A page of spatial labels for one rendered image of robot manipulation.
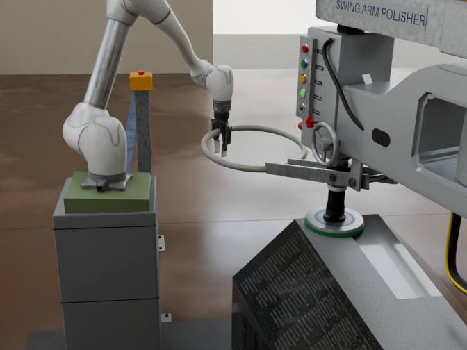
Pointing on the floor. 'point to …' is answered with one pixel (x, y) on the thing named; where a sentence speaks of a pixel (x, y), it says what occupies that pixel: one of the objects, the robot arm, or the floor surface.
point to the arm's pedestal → (110, 277)
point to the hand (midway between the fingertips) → (220, 148)
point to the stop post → (142, 82)
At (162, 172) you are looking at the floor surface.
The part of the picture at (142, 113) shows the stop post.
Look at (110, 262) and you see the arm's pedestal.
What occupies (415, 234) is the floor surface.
